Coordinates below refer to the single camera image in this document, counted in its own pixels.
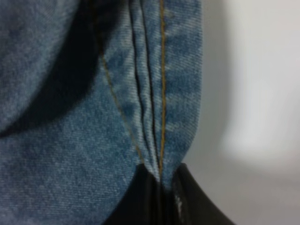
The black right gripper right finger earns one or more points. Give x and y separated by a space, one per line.
190 204

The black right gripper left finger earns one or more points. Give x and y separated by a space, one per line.
144 203

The blue denim children's shorts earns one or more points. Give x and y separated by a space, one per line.
92 91

